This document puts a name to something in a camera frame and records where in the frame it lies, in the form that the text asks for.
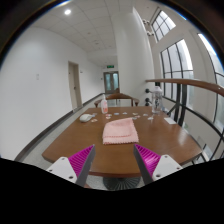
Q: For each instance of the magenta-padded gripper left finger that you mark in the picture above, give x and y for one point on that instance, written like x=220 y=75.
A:
x=75 y=165

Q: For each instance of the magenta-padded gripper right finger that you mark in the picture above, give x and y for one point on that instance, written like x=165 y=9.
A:
x=158 y=166

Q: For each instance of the pink towel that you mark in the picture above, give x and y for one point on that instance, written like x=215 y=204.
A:
x=120 y=131

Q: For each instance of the white paper card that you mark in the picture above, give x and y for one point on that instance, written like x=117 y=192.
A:
x=170 y=121

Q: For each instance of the white computer mouse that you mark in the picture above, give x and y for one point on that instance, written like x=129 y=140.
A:
x=86 y=117

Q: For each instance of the white spray bottle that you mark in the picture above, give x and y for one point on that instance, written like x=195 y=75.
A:
x=104 y=107

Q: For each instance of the clear plastic bottle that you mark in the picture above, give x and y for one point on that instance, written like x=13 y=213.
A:
x=157 y=101

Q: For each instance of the beige door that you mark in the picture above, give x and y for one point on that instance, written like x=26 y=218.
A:
x=74 y=86

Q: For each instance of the wooden armchair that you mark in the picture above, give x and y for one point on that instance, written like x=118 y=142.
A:
x=116 y=96

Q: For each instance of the glass double door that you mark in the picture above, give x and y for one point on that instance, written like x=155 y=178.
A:
x=111 y=82

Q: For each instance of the wooden-topped black metal railing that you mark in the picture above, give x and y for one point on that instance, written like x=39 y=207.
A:
x=193 y=83

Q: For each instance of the green exit sign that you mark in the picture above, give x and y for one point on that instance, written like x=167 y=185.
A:
x=110 y=66

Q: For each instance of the tall arched window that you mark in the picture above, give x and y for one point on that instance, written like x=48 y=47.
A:
x=176 y=63

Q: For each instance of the small high window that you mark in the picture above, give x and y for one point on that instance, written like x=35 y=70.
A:
x=163 y=25

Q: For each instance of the round ceiling light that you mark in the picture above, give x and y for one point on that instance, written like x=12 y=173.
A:
x=67 y=12

